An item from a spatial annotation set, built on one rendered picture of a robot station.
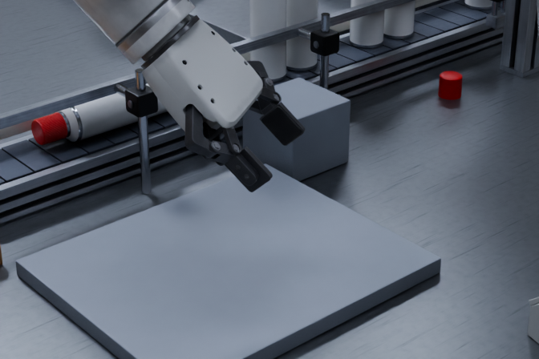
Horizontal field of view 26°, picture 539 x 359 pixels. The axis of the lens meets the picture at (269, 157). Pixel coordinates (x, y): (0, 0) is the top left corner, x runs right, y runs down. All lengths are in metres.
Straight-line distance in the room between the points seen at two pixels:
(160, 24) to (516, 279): 0.49
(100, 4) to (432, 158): 0.59
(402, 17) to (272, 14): 0.27
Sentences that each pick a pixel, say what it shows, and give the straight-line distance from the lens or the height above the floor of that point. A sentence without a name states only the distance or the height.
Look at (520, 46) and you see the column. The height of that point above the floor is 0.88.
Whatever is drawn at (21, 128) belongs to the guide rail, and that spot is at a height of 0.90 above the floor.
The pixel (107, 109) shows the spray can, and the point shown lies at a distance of 1.48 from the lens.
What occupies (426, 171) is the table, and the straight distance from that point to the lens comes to 1.52.
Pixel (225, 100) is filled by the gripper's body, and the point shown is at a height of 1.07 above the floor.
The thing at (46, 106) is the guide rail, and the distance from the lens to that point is 1.40.
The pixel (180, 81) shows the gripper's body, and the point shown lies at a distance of 1.12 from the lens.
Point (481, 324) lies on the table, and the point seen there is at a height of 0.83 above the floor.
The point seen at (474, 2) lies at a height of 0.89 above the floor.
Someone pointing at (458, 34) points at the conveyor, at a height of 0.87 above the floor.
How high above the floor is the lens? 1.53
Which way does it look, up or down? 27 degrees down
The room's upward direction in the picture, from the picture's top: straight up
